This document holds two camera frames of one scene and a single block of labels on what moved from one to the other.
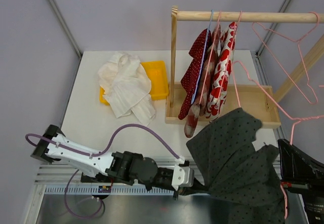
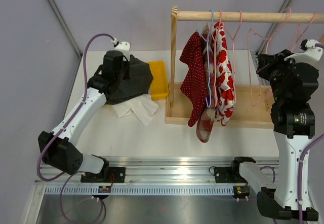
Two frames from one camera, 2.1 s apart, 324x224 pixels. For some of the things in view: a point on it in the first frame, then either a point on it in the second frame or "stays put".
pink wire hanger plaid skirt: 210,57 to 217,29
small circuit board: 104,189 stays put
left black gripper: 197,188 to 126,62
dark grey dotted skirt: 246,182 to 140,80
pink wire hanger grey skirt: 298,119 to 249,31
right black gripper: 298,164 to 267,63
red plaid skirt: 199,106 to 206,116
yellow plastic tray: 157,71 stays put
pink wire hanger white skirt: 254,24 to 305,32
